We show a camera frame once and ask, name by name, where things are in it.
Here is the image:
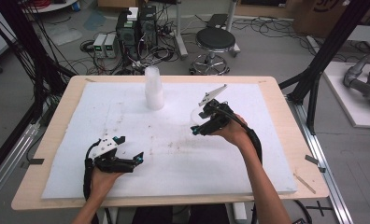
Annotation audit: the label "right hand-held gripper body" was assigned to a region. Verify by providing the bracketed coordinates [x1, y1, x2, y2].
[198, 83, 236, 135]

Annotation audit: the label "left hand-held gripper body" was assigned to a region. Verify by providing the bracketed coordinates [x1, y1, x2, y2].
[91, 136, 136, 174]

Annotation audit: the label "single clear plastic cup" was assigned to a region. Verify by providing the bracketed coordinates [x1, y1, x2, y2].
[190, 106, 207, 128]

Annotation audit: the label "stack of white plastic cups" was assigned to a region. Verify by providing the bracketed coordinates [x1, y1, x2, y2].
[144, 64, 165, 111]

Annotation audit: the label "person's right hand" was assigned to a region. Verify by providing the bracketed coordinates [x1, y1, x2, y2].
[210, 113, 253, 149]

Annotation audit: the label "person's left hand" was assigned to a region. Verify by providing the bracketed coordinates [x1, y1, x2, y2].
[90, 167, 125, 201]

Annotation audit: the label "white foam mat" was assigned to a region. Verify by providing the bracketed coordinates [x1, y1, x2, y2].
[41, 81, 298, 200]

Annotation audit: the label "white table leg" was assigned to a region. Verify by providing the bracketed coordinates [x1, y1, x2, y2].
[232, 202, 249, 224]
[104, 206, 120, 224]

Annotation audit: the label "wooden table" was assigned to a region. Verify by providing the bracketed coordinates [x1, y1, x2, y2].
[10, 75, 331, 211]

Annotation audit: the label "person's legs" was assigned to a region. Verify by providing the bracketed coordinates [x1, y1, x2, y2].
[131, 203, 232, 224]

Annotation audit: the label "black round stool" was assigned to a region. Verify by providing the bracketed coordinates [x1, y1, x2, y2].
[190, 27, 241, 76]

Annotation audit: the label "grey stand leg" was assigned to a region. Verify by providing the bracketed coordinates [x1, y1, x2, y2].
[224, 0, 241, 58]
[173, 0, 190, 61]

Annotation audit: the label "flat black device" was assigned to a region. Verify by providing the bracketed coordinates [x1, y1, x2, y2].
[206, 13, 230, 30]

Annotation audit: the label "grey bench power supply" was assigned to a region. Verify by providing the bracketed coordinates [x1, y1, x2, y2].
[104, 33, 119, 59]
[92, 33, 107, 59]

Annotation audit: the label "black computer tower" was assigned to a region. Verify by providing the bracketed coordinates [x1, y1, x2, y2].
[138, 5, 159, 49]
[115, 10, 141, 61]

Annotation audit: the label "thin wooden stick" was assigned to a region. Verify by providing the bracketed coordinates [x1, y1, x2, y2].
[292, 173, 317, 195]

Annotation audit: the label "clear plastic sheet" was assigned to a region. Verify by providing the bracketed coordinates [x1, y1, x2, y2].
[45, 24, 83, 49]

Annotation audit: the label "small white box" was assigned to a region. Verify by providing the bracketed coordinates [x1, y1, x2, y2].
[126, 7, 140, 22]

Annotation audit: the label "white base board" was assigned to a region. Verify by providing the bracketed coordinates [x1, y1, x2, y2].
[322, 61, 370, 130]

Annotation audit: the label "cardboard box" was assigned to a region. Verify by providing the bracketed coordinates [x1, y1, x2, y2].
[292, 0, 370, 39]

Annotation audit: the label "round white table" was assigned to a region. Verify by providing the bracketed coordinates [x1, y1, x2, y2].
[20, 0, 78, 14]

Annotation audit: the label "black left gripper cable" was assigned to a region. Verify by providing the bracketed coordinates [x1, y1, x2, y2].
[82, 139, 102, 202]

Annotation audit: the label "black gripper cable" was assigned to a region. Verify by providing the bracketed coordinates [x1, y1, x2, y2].
[215, 104, 264, 224]
[82, 139, 102, 202]

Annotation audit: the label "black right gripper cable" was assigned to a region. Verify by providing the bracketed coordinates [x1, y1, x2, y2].
[215, 104, 264, 224]

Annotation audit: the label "tangle of floor cables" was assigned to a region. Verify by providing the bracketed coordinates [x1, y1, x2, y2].
[78, 12, 346, 77]

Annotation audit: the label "aluminium rail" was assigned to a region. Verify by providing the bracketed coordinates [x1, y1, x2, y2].
[286, 95, 355, 224]
[0, 121, 41, 208]

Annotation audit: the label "black metal frame post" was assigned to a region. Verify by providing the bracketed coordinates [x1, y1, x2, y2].
[0, 0, 77, 185]
[278, 0, 370, 135]

